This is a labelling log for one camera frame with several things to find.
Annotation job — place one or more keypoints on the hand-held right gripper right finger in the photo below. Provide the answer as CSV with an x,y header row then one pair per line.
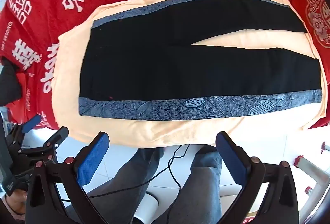
x,y
232,159

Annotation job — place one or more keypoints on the white rack with red caps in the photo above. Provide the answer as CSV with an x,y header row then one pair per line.
x,y
309,162

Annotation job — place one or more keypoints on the person's right leg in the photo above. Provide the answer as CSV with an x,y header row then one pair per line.
x,y
201,182

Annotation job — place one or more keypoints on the person's left hand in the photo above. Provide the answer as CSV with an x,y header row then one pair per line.
x,y
13,202

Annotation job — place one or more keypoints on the person's leg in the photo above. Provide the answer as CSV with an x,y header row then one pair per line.
x,y
201,182
123,177

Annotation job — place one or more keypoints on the red embroidered cushion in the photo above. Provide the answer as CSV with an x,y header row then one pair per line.
x,y
300,7

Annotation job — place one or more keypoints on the person's left leg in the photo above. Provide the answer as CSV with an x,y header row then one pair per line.
x,y
123,177

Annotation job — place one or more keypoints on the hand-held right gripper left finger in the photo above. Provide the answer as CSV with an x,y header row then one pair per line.
x,y
94,159

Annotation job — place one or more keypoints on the peach towel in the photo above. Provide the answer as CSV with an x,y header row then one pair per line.
x,y
154,133

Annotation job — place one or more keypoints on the black pants with blue stripe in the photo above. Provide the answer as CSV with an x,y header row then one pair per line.
x,y
154,72

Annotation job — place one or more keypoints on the black cloth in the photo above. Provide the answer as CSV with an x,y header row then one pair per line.
x,y
9,85

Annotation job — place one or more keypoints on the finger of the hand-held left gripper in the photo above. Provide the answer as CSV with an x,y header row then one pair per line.
x,y
31,124
57,139

